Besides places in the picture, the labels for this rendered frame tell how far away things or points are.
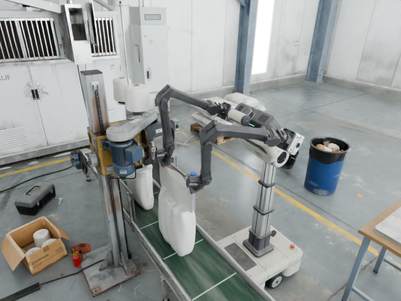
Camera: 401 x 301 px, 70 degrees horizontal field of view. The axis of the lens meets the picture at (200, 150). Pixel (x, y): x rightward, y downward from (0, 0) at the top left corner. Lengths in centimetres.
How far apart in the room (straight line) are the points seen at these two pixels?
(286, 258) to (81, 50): 345
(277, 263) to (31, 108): 384
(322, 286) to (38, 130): 418
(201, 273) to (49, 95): 347
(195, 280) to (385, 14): 876
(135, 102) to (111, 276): 162
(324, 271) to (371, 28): 791
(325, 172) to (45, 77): 401
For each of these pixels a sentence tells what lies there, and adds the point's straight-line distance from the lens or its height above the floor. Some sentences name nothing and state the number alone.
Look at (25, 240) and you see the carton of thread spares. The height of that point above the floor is 8.
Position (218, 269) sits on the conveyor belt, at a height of 38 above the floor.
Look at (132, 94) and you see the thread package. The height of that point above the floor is 165.
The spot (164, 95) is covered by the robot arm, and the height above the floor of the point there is 166.
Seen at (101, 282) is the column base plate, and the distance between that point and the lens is 284.
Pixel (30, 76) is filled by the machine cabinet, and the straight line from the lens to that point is 469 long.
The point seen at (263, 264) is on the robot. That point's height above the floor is 26.
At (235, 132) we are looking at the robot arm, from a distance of 146.
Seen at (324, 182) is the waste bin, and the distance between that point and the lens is 393.
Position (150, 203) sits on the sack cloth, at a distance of 289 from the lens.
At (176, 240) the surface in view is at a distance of 229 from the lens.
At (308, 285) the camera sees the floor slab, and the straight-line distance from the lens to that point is 290.
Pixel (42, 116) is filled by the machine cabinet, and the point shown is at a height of 69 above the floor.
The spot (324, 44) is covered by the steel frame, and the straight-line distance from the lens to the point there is 1020.
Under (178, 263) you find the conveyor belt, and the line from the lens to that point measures 237.
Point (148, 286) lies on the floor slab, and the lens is 274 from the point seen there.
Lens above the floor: 214
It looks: 26 degrees down
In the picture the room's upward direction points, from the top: 1 degrees clockwise
